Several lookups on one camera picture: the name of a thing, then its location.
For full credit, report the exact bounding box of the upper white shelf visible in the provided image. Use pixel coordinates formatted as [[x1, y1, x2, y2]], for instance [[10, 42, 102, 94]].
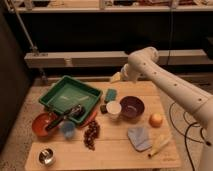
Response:
[[4, 0, 213, 13]]

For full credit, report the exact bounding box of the blue plastic cup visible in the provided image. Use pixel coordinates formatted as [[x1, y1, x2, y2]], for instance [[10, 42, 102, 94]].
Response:
[[60, 121, 75, 139]]

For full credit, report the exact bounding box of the bunch of dark grapes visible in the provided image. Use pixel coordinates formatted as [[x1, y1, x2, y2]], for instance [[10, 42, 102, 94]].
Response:
[[84, 120, 100, 150]]

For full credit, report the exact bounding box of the grey blue cloth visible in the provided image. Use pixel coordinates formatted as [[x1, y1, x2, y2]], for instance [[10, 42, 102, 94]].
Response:
[[127, 127, 151, 152]]

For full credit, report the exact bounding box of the lower white shelf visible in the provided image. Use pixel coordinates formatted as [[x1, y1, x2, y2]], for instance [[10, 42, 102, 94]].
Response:
[[24, 49, 213, 68]]

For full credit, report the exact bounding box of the yellow banana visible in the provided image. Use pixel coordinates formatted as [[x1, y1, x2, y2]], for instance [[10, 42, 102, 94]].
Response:
[[148, 135, 171, 158]]

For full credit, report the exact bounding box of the white shelf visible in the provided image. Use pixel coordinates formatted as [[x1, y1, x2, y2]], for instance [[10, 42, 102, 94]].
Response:
[[4, 0, 213, 13], [24, 49, 213, 68]]

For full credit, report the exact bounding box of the metal diagonal shelf brace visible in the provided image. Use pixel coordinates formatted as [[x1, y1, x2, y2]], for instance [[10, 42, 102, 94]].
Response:
[[8, 0, 48, 84]]

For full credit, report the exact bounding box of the small dark cube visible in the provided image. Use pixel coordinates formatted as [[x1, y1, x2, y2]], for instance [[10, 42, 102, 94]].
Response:
[[100, 105, 107, 114]]

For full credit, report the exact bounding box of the purple bowl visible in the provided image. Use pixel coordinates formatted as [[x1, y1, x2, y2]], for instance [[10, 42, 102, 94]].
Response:
[[120, 96, 145, 119]]

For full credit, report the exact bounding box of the green plastic tray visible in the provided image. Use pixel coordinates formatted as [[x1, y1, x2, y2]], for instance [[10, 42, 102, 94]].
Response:
[[39, 75, 102, 125]]

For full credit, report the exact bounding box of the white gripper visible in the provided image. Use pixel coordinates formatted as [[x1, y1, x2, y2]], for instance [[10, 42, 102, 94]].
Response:
[[110, 65, 138, 83]]

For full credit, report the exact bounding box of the white cup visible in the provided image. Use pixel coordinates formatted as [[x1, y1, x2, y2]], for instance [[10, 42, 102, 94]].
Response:
[[106, 101, 122, 120]]

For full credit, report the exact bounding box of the black cable on floor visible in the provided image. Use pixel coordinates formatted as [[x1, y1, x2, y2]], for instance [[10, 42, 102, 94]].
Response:
[[168, 101, 208, 171]]

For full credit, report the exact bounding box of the black handled ladle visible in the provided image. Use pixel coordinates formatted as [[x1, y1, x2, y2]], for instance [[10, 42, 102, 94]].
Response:
[[45, 104, 85, 132]]

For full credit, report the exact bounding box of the orange fruit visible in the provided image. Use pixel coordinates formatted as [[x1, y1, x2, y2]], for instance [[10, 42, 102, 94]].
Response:
[[149, 113, 163, 128]]

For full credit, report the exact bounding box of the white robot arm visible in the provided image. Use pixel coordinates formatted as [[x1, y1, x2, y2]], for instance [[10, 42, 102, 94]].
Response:
[[110, 47, 213, 171]]

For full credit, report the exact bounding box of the small metal bowl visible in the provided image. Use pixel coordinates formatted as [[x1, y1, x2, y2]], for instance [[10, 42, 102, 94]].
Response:
[[39, 148, 55, 166]]

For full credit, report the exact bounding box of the red bowl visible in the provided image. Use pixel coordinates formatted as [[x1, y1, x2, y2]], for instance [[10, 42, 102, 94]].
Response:
[[32, 113, 58, 137]]

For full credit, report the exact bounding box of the orange carrot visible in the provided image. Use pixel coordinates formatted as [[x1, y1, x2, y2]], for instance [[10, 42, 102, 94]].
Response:
[[79, 110, 98, 128]]

